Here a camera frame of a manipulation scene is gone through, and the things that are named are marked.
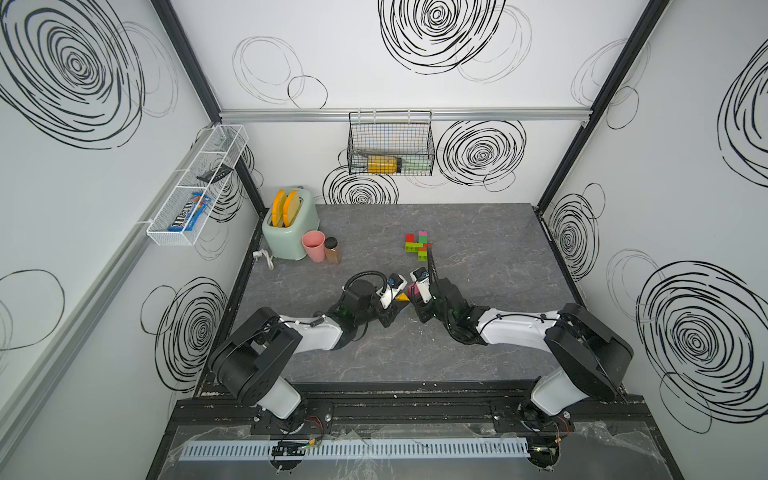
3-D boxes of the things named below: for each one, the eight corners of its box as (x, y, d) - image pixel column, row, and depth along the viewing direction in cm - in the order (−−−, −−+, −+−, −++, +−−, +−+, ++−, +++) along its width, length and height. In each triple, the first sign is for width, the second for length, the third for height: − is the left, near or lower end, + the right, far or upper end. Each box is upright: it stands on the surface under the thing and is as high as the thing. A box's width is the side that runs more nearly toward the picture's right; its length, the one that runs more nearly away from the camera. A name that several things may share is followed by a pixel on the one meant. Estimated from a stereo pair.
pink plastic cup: (306, 263, 105) (300, 246, 98) (310, 247, 110) (304, 230, 102) (327, 263, 105) (322, 246, 98) (330, 247, 110) (325, 230, 102)
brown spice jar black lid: (328, 265, 105) (323, 248, 98) (330, 253, 109) (325, 236, 101) (339, 265, 105) (335, 248, 98) (341, 253, 109) (337, 236, 101)
